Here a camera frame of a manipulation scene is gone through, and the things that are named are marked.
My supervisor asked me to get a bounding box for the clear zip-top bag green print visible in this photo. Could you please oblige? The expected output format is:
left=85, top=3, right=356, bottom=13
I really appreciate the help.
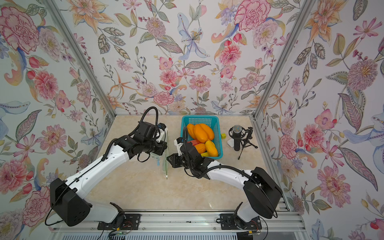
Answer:
left=150, top=134, right=170, bottom=180

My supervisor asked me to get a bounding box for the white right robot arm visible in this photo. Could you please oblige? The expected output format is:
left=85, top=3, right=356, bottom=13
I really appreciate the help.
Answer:
left=167, top=144, right=283, bottom=224

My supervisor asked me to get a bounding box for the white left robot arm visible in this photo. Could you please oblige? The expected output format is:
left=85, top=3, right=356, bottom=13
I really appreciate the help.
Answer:
left=50, top=122, right=168, bottom=229

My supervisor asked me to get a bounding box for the orange mango front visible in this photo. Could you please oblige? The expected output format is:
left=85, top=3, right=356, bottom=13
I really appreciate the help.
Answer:
left=195, top=143, right=207, bottom=154

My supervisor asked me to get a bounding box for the red mango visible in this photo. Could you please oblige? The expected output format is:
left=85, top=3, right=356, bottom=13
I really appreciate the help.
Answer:
left=189, top=140, right=201, bottom=146

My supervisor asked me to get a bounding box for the yellow mango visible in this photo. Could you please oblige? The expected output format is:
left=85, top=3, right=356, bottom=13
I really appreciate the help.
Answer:
left=205, top=140, right=219, bottom=157

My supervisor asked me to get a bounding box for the teal plastic basket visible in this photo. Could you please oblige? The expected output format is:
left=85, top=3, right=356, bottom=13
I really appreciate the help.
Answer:
left=181, top=116, right=224, bottom=159

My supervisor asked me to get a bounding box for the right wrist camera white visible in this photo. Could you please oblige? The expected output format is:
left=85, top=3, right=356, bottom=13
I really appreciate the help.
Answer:
left=174, top=137, right=184, bottom=157

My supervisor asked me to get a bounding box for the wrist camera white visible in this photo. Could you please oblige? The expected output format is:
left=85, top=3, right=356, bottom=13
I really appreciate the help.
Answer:
left=156, top=123, right=168, bottom=143
left=174, top=137, right=184, bottom=157

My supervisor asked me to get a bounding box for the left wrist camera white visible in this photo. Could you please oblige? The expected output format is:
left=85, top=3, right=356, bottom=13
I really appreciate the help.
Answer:
left=156, top=123, right=168, bottom=143

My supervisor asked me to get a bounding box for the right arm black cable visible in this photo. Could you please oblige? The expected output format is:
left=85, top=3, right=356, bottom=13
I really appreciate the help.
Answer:
left=182, top=127, right=278, bottom=219

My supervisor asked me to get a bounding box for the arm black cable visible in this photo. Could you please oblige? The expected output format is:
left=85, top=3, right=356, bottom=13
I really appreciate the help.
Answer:
left=182, top=127, right=278, bottom=219
left=131, top=106, right=160, bottom=136

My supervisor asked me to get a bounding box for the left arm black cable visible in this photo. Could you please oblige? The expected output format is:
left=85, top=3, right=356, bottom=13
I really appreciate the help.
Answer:
left=131, top=106, right=160, bottom=136

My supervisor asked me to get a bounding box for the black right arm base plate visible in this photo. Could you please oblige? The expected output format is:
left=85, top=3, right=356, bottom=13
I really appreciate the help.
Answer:
left=216, top=214, right=263, bottom=231

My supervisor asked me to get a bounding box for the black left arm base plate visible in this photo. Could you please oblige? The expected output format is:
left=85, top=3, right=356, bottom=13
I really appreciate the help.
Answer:
left=97, top=214, right=142, bottom=231

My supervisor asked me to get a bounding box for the aluminium front rail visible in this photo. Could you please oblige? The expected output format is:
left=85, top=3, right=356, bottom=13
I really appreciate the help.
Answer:
left=49, top=211, right=309, bottom=240

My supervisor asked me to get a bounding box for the aluminium corner post left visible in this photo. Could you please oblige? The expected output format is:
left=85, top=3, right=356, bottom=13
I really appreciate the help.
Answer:
left=43, top=0, right=117, bottom=119

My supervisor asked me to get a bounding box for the aluminium corner post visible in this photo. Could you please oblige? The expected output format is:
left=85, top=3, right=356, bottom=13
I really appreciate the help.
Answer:
left=253, top=1, right=314, bottom=121
left=43, top=0, right=117, bottom=119

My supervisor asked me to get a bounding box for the aluminium corner post right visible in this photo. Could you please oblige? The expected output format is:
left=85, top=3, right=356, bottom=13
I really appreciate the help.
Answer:
left=253, top=1, right=314, bottom=121

